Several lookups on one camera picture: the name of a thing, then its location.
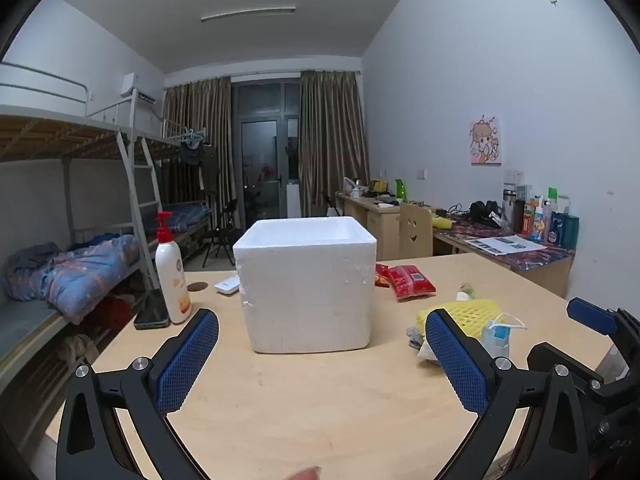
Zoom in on white bed ladder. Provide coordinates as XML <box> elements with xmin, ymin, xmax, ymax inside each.
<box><xmin>116</xmin><ymin>130</ymin><xmax>166</xmax><ymax>291</ymax></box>

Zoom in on white blue bottle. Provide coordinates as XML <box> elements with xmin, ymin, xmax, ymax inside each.
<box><xmin>532</xmin><ymin>200</ymin><xmax>547</xmax><ymax>241</ymax></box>

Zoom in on light blue face mask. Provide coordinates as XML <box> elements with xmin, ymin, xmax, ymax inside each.
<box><xmin>480</xmin><ymin>312</ymin><xmax>528</xmax><ymax>361</ymax></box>

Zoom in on printed paper sheets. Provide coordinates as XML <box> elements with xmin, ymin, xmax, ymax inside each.
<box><xmin>465</xmin><ymin>234</ymin><xmax>548</xmax><ymax>257</ymax></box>

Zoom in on brown curtain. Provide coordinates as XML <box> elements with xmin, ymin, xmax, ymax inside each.
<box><xmin>162</xmin><ymin>77</ymin><xmax>241</xmax><ymax>231</ymax></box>
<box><xmin>299</xmin><ymin>70</ymin><xmax>371</xmax><ymax>218</ymax></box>

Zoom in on yellow foam net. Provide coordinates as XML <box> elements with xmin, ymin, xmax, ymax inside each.
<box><xmin>417</xmin><ymin>297</ymin><xmax>502</xmax><ymax>346</ymax></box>

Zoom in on dark blue bottle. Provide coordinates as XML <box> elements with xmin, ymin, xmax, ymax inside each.
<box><xmin>547</xmin><ymin>212</ymin><xmax>566</xmax><ymax>246</ymax></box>

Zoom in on glass balcony door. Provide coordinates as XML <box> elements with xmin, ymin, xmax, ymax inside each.
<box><xmin>232</xmin><ymin>80</ymin><xmax>301</xmax><ymax>233</ymax></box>

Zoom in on pink cartoon wall poster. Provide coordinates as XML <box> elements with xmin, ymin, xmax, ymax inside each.
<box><xmin>469</xmin><ymin>115</ymin><xmax>502</xmax><ymax>166</ymax></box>

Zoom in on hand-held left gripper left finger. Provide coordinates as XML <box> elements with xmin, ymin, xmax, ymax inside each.
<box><xmin>55</xmin><ymin>307</ymin><xmax>221</xmax><ymax>480</ymax></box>

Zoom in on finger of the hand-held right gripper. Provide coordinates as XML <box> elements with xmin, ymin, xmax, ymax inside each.
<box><xmin>526</xmin><ymin>342</ymin><xmax>606</xmax><ymax>401</ymax></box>
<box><xmin>566</xmin><ymin>298</ymin><xmax>640</xmax><ymax>384</ymax></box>

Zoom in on wooden chair with smiley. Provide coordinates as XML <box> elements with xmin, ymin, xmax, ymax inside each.
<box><xmin>398</xmin><ymin>202</ymin><xmax>434</xmax><ymax>259</ymax></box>

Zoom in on white air conditioner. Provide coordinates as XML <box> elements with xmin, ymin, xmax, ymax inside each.
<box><xmin>120</xmin><ymin>74</ymin><xmax>157</xmax><ymax>106</ymax></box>

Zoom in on blue patterned blanket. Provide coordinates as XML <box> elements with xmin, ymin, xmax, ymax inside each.
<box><xmin>5</xmin><ymin>234</ymin><xmax>143</xmax><ymax>325</ymax></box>

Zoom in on white foam box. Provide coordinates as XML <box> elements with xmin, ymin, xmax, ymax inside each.
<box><xmin>232</xmin><ymin>216</ymin><xmax>377</xmax><ymax>354</ymax></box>

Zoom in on black smartphone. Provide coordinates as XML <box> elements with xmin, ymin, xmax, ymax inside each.
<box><xmin>133</xmin><ymin>287</ymin><xmax>171</xmax><ymax>331</ymax></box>

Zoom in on beige cloth under bed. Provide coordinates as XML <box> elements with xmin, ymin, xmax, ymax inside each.
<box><xmin>60</xmin><ymin>332</ymin><xmax>101</xmax><ymax>376</ymax></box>

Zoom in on large red snack packet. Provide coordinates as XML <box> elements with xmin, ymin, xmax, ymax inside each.
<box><xmin>387</xmin><ymin>265</ymin><xmax>437</xmax><ymax>302</ymax></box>

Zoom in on white lotion pump bottle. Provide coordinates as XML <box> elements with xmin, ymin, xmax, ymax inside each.
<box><xmin>155</xmin><ymin>211</ymin><xmax>192</xmax><ymax>325</ymax></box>

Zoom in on metal bunk bed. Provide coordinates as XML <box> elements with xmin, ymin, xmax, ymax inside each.
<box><xmin>0</xmin><ymin>62</ymin><xmax>166</xmax><ymax>411</ymax></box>
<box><xmin>135</xmin><ymin>115</ymin><xmax>213</xmax><ymax>261</ymax></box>

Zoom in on black headphones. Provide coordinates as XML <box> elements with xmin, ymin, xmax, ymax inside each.
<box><xmin>470</xmin><ymin>201</ymin><xmax>501</xmax><ymax>226</ymax></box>

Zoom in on black folding chair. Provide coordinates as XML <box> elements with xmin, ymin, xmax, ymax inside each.
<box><xmin>202</xmin><ymin>199</ymin><xmax>238</xmax><ymax>268</ymax></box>

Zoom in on blue plaid bedding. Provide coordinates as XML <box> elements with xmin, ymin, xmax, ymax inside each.
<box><xmin>162</xmin><ymin>203</ymin><xmax>211</xmax><ymax>233</ymax></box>

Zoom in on hanging dark clothes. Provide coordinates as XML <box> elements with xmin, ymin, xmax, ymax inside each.
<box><xmin>177</xmin><ymin>130</ymin><xmax>221</xmax><ymax>196</ymax></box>

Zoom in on ceiling light tube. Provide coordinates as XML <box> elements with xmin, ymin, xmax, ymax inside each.
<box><xmin>201</xmin><ymin>7</ymin><xmax>297</xmax><ymax>23</ymax></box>

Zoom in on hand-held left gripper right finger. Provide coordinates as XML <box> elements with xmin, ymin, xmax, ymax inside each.
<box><xmin>424</xmin><ymin>307</ymin><xmax>590</xmax><ymax>480</ymax></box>

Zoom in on red clothes under bed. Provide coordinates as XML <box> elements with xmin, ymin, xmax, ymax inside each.
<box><xmin>100</xmin><ymin>295</ymin><xmax>146</xmax><ymax>331</ymax></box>

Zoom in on wooden desk with patterned cloth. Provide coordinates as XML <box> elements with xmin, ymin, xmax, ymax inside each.
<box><xmin>432</xmin><ymin>212</ymin><xmax>576</xmax><ymax>298</ymax></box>

